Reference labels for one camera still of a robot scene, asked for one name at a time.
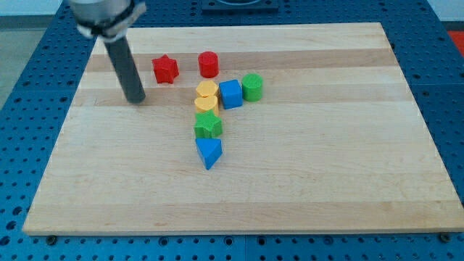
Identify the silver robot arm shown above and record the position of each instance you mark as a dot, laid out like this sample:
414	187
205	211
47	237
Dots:
110	20

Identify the light wooden board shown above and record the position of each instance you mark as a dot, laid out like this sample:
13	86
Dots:
337	143

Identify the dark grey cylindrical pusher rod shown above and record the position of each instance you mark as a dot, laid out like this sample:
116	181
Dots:
123	63

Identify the red star block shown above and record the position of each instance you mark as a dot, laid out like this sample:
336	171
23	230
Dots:
165	69

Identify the green star block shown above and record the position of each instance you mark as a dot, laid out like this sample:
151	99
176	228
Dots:
207	125

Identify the blue triangle block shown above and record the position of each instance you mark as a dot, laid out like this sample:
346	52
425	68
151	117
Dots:
209	150

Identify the yellow heart block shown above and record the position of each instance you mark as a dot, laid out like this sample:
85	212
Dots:
204	104

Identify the red cylinder block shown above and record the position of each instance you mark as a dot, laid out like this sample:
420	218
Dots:
208	64

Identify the dark blue base plate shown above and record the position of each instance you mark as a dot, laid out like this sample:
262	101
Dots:
215	6

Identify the blue cube block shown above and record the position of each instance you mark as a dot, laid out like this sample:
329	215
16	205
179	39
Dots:
231	94

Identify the green cylinder block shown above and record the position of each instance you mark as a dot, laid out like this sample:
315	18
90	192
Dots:
252	87

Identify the yellow hexagon block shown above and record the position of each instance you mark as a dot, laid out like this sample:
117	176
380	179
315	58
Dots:
207	88

